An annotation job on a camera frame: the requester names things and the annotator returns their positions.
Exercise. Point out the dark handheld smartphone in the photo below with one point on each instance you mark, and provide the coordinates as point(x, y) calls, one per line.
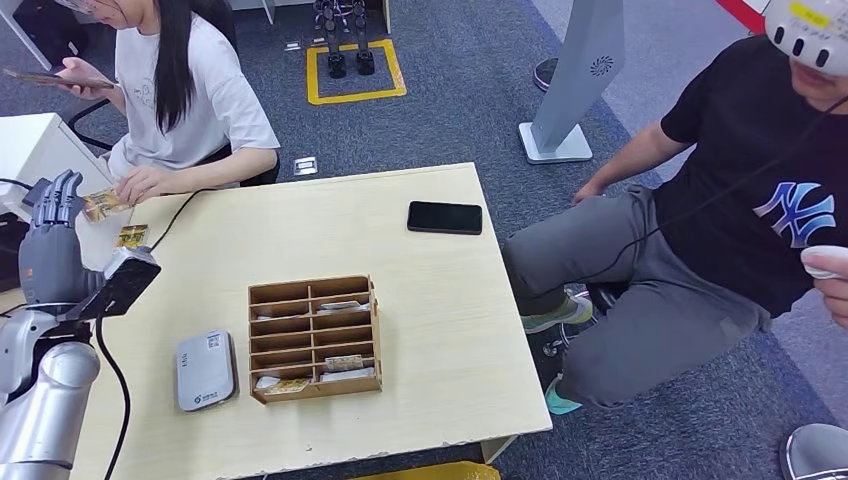
point(60, 79)

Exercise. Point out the black shoe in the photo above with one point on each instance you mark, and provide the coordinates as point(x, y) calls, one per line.
point(546, 74)

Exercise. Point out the grey floor-standing kiosk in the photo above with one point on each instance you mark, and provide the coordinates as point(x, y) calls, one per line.
point(586, 66)

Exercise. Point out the white frame bar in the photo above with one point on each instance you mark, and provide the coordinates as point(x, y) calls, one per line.
point(26, 40)

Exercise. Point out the black smartphone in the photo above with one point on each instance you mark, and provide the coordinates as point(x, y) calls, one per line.
point(444, 218)

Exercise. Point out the person's left forearm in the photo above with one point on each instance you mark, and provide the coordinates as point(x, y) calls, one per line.
point(218, 172)

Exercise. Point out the person's right forearm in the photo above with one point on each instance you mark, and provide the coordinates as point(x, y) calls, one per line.
point(642, 154)
point(111, 99)

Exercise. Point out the wooden card organizer box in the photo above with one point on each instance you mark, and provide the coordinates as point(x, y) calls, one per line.
point(311, 331)

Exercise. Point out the white desk leg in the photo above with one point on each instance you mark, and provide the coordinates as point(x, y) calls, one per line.
point(267, 10)
point(386, 16)

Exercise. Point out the metal floor socket plate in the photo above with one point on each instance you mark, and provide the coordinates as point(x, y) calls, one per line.
point(305, 166)

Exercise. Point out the small metal floor plate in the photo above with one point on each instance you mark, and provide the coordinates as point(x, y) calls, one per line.
point(292, 46)

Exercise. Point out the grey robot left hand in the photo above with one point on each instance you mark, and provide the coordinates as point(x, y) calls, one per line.
point(50, 265)

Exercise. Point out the grey shoe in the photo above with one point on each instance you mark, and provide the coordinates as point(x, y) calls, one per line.
point(820, 456)

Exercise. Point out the yellow bag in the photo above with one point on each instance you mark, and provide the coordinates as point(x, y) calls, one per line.
point(430, 472)

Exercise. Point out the stack of hotel cards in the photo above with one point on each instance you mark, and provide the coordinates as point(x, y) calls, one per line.
point(132, 236)

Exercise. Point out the grey card reader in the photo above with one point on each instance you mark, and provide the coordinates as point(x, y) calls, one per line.
point(205, 371)

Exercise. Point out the person's left hand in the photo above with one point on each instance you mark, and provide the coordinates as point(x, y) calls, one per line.
point(836, 298)
point(146, 184)

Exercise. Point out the black office chair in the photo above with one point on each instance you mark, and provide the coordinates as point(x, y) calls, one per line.
point(270, 175)

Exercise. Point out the black robot legs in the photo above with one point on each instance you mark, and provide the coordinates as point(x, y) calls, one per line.
point(336, 63)

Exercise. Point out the autumn print hotel card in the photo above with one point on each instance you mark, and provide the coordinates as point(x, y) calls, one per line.
point(99, 205)

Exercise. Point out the black box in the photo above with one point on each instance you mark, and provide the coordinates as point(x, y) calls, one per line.
point(8, 255)

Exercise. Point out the small black card reader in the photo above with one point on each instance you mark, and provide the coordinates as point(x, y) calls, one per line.
point(28, 195)

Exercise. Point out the yellow floor tape square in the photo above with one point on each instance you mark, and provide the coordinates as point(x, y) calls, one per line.
point(356, 97)

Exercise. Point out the black stool base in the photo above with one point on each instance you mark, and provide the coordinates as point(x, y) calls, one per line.
point(599, 296)

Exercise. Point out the person's right hand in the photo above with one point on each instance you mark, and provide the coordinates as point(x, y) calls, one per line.
point(590, 192)
point(86, 74)

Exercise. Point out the white card in organizer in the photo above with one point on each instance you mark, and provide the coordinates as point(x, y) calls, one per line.
point(281, 314)
point(265, 382)
point(348, 376)

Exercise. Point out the patterned card in organizer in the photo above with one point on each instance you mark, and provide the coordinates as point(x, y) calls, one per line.
point(341, 307)
point(344, 363)
point(291, 387)

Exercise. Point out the person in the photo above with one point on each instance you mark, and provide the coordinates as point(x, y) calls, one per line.
point(722, 252)
point(199, 99)

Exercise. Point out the white box stand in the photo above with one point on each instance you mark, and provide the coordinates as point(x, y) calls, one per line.
point(40, 142)

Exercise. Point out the white VR headset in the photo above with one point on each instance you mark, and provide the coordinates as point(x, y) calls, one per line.
point(811, 30)

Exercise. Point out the white handheld controller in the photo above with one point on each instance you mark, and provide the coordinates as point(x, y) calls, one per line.
point(825, 260)

